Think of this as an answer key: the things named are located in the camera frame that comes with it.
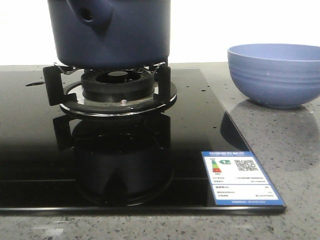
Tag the blue plastic bowl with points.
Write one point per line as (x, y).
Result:
(276, 75)

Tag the dark blue cooking pot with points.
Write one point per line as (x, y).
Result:
(110, 34)

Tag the round gas burner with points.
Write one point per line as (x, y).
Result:
(114, 93)

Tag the blue energy label sticker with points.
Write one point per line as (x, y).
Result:
(237, 178)

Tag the black glass gas stove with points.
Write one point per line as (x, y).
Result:
(51, 163)

